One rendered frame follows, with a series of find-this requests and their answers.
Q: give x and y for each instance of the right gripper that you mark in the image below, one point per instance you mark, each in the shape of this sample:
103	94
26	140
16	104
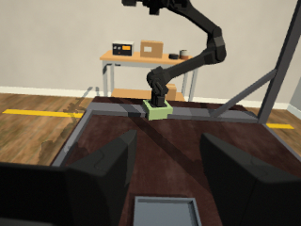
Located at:
178	4

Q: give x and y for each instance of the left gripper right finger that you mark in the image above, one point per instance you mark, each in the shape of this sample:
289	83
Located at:
248	191

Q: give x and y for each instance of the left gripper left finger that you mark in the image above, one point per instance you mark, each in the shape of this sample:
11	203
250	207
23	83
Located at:
88	192

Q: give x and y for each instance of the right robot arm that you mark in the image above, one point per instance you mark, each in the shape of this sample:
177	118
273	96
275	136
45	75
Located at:
157	78

